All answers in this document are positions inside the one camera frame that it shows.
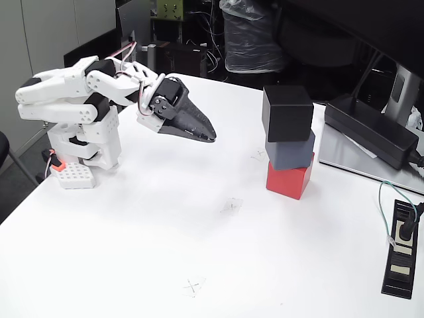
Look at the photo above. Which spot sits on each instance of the black chair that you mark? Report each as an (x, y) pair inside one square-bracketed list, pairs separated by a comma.
[(2, 145)]

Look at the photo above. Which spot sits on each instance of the black monitor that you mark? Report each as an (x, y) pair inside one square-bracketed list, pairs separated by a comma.
[(381, 26)]

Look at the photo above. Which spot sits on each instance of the white crumpled plastic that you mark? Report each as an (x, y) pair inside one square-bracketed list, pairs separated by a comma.
[(415, 117)]

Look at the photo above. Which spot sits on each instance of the black block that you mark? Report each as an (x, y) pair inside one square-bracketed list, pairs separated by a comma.
[(288, 116)]

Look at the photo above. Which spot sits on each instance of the black power strip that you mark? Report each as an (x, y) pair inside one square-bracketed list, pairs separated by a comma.
[(399, 265)]

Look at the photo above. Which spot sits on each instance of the red block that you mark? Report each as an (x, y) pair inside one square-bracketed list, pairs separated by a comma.
[(286, 183)]

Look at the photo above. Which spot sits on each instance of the grey block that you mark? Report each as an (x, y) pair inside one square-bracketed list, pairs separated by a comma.
[(291, 155)]

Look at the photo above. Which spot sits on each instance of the silver monitor base plate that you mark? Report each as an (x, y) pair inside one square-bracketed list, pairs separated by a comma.
[(348, 159)]

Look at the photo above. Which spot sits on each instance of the silver monitor stand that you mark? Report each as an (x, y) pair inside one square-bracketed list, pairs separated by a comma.
[(402, 92)]

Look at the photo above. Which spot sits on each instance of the grey metal post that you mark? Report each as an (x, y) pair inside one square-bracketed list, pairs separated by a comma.
[(151, 56)]

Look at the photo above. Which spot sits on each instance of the green circuit board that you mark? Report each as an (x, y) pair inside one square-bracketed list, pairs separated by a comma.
[(169, 10)]

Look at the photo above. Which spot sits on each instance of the black computer case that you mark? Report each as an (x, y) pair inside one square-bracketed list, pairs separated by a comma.
[(182, 59)]

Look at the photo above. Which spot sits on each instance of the black power adapter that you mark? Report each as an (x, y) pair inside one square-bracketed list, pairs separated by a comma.
[(367, 129)]

